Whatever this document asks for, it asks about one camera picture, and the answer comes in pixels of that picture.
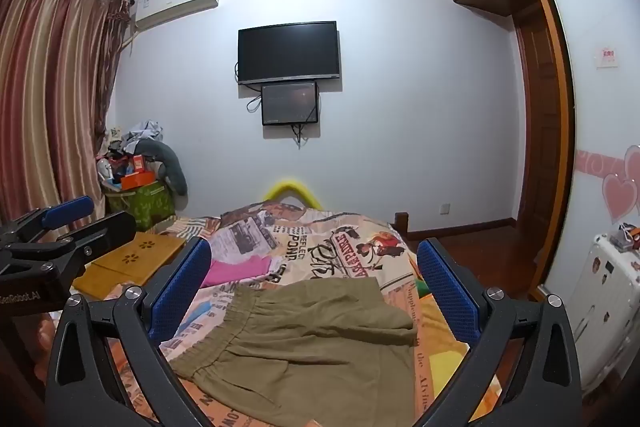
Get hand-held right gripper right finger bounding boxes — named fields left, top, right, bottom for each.
left=407, top=237, right=586, bottom=427

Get black monitor cables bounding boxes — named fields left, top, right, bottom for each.
left=290, top=123, right=313, bottom=150

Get white air conditioner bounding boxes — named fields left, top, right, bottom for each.
left=131, top=0, right=221, bottom=32

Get grey plush pillow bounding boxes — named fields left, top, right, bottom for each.
left=132, top=138, right=188, bottom=196

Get pile of clothes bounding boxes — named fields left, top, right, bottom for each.
left=95, top=121, right=166, bottom=188

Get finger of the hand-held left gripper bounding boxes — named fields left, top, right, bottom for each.
left=0, top=196, right=96, bottom=253
left=0, top=211, right=137, bottom=275

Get printed blanket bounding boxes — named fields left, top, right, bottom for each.
left=70, top=199, right=501, bottom=427

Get pink cloth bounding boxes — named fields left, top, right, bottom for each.
left=202, top=254, right=273, bottom=288

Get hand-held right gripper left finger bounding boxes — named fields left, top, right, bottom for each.
left=45, top=237, right=221, bottom=427

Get small black wall monitor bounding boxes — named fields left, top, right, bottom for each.
left=261, top=81, right=320, bottom=126

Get striped red beige curtain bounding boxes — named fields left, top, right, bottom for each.
left=0, top=0, right=133, bottom=228

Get small grey orange toy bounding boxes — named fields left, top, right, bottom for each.
left=617, top=223, right=640, bottom=250

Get white wardrobe door pink hearts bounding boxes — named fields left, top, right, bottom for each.
left=532, top=0, right=640, bottom=308

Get brown wooden door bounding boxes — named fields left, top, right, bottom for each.
left=515, top=7, right=566, bottom=268

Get black wall television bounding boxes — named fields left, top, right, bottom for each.
left=237, top=21, right=342, bottom=86

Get yellow wooden lap table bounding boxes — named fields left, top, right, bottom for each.
left=72, top=232, right=187, bottom=293

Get olive green pants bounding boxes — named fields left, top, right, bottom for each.
left=159, top=279, right=418, bottom=427

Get green storage box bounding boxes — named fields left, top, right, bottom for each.
left=105, top=179, right=177, bottom=230

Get orange box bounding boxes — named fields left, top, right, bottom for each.
left=121, top=172, right=156, bottom=188

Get white suitcase with stickers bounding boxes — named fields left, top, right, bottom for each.
left=547, top=232, right=640, bottom=393

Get yellow foam bed guard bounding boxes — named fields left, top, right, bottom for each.
left=263, top=178, right=321, bottom=209

